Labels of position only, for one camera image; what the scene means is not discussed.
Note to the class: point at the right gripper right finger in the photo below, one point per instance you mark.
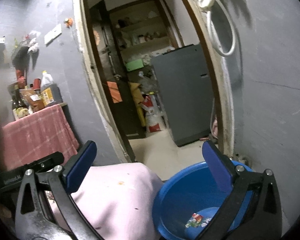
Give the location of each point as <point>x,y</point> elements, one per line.
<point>252,208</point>

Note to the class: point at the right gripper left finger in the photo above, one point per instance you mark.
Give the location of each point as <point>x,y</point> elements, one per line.
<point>34,218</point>

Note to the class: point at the red orange wrapper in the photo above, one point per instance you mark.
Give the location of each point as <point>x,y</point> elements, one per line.
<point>197,220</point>

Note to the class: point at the red plaid cloth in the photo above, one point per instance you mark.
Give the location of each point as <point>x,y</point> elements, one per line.
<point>38,135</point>

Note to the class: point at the blue plastic bucket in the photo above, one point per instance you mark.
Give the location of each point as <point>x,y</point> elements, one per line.
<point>189,191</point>

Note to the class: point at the dark glass bottle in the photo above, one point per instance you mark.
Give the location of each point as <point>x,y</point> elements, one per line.
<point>18,105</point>

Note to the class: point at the brown sauce pouch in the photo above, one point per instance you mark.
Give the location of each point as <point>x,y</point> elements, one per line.
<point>33,99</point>

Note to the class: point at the large soy sauce jug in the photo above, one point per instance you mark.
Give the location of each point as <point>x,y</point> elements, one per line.
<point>49,90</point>

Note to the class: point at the red cup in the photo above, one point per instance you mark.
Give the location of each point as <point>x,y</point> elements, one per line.
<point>37,84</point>

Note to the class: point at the grey washing machine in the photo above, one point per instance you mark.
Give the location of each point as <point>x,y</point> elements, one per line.
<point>186,92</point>

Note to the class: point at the green box on shelf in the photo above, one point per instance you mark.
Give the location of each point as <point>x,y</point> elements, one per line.
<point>134,65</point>

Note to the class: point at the wooden door frame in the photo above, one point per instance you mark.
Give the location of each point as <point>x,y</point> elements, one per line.
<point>219,76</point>

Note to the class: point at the wall shelf rack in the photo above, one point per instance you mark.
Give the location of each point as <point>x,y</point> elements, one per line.
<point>23,52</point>

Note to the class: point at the white wall switch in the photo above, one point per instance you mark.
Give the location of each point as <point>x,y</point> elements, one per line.
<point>54,33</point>

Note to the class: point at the orange wall hook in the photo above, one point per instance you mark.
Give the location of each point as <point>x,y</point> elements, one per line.
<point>68,22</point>

